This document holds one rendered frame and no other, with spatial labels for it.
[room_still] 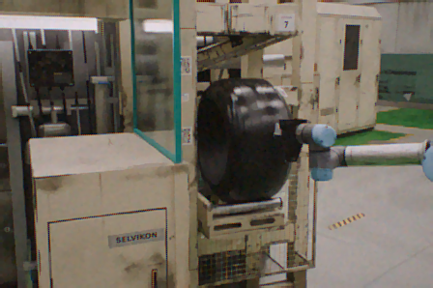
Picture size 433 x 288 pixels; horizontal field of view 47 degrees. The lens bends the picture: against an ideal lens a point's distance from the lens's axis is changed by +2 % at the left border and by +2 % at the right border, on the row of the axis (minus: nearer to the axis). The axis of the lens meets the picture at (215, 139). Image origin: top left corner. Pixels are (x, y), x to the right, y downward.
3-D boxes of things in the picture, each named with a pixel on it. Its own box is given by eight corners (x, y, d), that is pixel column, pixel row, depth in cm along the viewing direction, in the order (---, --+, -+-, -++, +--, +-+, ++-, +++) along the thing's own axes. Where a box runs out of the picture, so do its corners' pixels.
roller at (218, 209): (208, 204, 205) (204, 207, 208) (210, 215, 203) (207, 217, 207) (280, 195, 217) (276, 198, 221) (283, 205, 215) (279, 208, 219)
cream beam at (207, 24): (181, 35, 220) (181, 1, 217) (166, 36, 243) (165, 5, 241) (299, 36, 242) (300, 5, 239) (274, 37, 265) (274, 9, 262)
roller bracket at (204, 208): (207, 227, 200) (206, 204, 198) (178, 199, 237) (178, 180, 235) (214, 226, 201) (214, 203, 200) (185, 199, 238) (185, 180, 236)
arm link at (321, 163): (340, 175, 173) (338, 144, 172) (328, 182, 164) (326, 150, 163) (319, 174, 177) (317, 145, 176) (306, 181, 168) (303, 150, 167)
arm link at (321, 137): (319, 151, 161) (316, 126, 160) (301, 148, 171) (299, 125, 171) (338, 148, 164) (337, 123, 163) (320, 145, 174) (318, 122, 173)
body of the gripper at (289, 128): (295, 118, 189) (312, 119, 177) (295, 140, 189) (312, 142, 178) (277, 119, 186) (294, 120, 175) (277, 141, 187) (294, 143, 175)
